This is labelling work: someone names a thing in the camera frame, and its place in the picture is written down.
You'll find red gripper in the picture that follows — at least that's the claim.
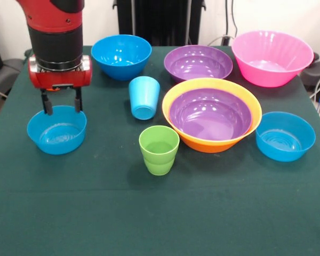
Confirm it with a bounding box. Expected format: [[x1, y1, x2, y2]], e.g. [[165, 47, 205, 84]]
[[28, 54, 93, 116]]

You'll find shallow blue plastic bowl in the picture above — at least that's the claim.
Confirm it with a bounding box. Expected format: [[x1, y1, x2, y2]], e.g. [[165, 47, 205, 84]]
[[27, 105, 87, 156], [255, 111, 316, 163]]

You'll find light blue plastic cup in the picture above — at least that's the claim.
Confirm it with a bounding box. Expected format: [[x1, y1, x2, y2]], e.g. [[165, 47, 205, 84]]
[[128, 76, 161, 121]]

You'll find purple plastic bowl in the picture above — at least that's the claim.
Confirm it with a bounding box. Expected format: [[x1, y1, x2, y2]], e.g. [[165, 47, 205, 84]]
[[169, 87, 253, 141], [164, 44, 234, 83]]

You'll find deep blue plastic bowl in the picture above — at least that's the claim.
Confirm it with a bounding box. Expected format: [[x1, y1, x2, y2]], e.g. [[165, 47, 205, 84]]
[[91, 34, 153, 82]]

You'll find green plastic cup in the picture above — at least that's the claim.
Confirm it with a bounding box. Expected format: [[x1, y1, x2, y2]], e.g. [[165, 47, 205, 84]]
[[138, 125, 180, 176]]

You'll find dark green tablecloth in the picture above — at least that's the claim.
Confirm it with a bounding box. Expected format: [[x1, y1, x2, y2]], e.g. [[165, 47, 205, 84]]
[[0, 45, 320, 256]]

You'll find orange plastic bowl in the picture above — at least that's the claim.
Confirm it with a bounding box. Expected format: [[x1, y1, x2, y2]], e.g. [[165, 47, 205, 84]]
[[162, 77, 262, 154]]

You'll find pink plastic bowl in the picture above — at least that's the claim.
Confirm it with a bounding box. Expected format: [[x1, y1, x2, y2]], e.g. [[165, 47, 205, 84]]
[[231, 30, 315, 89]]

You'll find black rounded equipment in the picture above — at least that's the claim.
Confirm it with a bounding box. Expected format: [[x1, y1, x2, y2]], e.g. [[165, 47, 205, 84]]
[[300, 52, 320, 92]]

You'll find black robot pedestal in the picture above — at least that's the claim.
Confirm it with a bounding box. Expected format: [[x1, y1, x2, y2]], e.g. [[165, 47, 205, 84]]
[[113, 0, 206, 46]]

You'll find grey cable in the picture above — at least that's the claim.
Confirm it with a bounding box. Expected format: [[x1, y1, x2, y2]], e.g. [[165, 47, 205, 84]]
[[207, 34, 234, 46]]

